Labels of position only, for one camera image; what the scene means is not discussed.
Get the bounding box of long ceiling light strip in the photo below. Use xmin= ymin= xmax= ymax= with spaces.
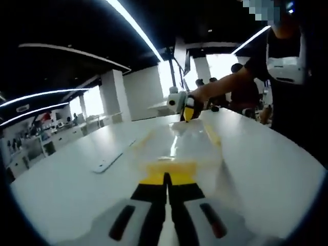
xmin=106 ymin=0 xmax=165 ymax=62

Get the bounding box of person in black shirt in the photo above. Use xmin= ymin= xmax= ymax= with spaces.
xmin=244 ymin=25 xmax=328 ymax=159

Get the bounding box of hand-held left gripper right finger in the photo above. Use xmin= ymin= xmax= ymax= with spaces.
xmin=168 ymin=175 xmax=260 ymax=246

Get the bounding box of person's right hand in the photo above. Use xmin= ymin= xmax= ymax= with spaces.
xmin=191 ymin=81 xmax=220 ymax=102

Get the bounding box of white table cable cover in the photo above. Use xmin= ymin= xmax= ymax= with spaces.
xmin=91 ymin=139 xmax=137 ymax=174

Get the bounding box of clear plastic bag yellow strip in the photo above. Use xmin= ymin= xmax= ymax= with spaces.
xmin=138 ymin=118 xmax=224 ymax=186

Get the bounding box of monitor screen on stand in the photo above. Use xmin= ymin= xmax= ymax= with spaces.
xmin=174 ymin=38 xmax=192 ymax=77

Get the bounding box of white chest device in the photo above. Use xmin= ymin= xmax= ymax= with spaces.
xmin=266 ymin=55 xmax=309 ymax=84

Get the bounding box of row of white desks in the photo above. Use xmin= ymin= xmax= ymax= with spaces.
xmin=0 ymin=116 xmax=103 ymax=180

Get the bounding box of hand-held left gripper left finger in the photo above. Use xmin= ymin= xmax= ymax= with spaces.
xmin=60 ymin=172 xmax=170 ymax=246

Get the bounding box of black monitor stand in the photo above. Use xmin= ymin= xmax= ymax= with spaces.
xmin=165 ymin=46 xmax=186 ymax=90

